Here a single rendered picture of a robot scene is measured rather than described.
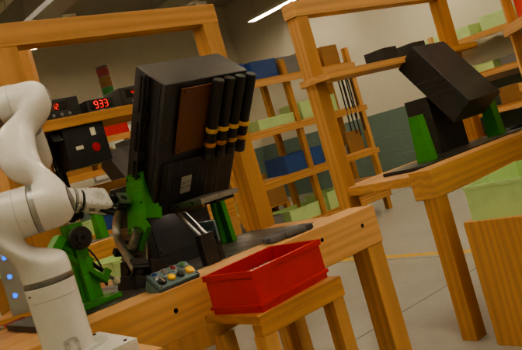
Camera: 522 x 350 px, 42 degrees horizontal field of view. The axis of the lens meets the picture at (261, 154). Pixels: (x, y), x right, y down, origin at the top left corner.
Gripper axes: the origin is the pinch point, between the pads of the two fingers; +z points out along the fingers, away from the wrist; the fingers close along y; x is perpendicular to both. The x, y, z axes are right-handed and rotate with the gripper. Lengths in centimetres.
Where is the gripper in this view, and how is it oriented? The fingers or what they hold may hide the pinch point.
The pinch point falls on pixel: (120, 202)
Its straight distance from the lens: 245.2
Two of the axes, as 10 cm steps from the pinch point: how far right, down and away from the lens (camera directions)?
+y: -4.9, -5.7, 6.6
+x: -4.3, 8.1, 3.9
